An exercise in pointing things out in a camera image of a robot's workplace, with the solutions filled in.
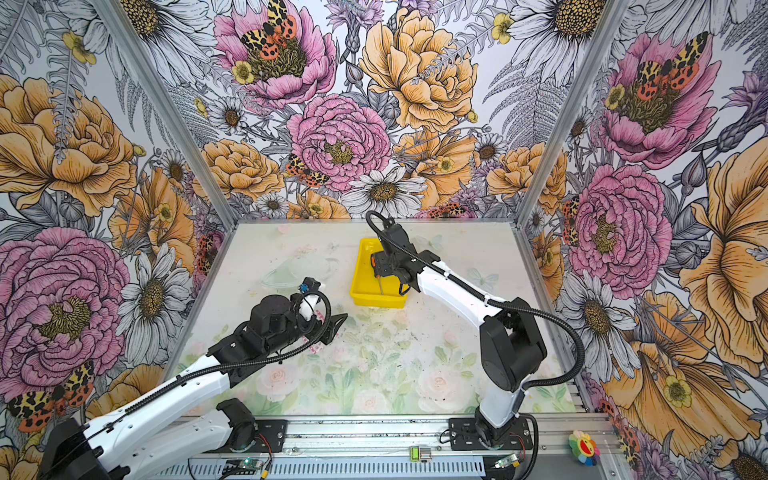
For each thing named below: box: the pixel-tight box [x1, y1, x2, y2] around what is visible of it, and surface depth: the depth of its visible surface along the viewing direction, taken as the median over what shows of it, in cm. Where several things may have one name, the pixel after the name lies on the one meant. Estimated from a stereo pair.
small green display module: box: [409, 446, 432, 463], surface depth 71 cm
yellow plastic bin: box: [350, 238, 410, 309], surface depth 105 cm
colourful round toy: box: [568, 430, 601, 467], surface depth 73 cm
